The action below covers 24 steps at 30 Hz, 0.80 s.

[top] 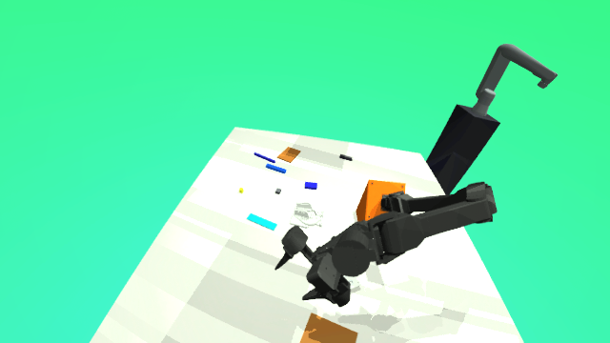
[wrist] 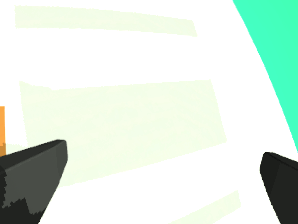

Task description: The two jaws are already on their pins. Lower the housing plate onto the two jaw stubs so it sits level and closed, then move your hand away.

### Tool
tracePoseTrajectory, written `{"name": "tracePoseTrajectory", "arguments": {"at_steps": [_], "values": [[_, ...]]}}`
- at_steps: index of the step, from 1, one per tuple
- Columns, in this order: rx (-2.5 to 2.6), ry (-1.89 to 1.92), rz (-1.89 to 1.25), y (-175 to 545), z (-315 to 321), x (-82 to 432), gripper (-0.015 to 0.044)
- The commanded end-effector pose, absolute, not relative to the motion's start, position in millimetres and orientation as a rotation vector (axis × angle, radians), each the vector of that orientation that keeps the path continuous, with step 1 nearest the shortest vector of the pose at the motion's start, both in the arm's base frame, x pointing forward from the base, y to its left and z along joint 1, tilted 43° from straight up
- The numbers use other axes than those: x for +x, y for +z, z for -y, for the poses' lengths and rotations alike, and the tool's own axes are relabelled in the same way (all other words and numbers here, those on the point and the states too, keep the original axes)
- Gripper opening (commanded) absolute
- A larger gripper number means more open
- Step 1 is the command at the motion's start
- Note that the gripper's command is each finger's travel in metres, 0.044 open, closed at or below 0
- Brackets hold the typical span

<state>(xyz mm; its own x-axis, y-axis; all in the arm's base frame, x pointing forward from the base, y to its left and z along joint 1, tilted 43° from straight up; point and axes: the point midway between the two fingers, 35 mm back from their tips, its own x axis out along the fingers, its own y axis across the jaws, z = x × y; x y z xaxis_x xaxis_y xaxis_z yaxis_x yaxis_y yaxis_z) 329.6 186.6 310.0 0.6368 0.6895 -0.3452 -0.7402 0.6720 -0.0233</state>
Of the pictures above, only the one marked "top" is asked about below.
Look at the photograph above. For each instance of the cyan flat bar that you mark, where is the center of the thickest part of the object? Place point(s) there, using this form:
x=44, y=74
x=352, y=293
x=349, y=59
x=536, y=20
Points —
x=262, y=222

